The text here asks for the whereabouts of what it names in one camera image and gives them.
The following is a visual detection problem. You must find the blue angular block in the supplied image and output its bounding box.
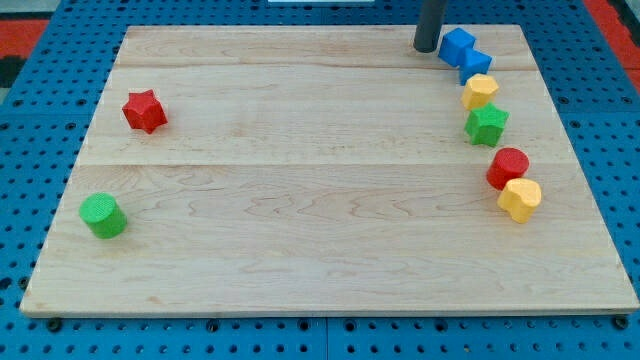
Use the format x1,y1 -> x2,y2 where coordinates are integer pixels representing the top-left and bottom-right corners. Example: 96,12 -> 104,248
458,48 -> 493,86

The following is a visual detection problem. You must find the red cylinder block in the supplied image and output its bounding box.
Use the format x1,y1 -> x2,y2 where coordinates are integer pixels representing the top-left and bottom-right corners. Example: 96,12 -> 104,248
486,147 -> 530,190

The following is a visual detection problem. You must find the yellow heart block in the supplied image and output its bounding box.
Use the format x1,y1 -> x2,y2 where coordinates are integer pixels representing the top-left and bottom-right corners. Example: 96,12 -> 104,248
497,178 -> 542,224

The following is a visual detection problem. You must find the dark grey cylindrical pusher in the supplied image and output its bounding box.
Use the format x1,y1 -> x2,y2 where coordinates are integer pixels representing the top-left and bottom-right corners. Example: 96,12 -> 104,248
413,0 -> 447,53

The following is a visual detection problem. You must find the red star block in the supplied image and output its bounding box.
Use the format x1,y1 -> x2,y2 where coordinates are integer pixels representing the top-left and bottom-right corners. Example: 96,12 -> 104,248
122,89 -> 168,134

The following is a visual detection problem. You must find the wooden board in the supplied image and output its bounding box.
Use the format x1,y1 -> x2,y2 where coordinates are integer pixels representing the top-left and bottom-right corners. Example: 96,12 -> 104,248
21,25 -> 639,318

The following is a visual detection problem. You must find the green star block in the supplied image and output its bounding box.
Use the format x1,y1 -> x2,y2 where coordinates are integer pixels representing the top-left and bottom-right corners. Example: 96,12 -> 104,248
464,102 -> 510,147

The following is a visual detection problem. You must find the blue cube block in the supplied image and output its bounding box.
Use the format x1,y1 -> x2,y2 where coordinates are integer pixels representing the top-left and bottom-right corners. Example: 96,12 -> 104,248
438,27 -> 476,67

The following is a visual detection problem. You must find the yellow hexagon block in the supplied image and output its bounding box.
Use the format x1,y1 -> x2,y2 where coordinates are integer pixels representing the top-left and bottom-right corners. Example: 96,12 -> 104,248
461,74 -> 500,110

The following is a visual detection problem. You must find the green cylinder block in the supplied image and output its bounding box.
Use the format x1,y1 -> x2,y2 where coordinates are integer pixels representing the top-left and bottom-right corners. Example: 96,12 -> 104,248
79,192 -> 128,239

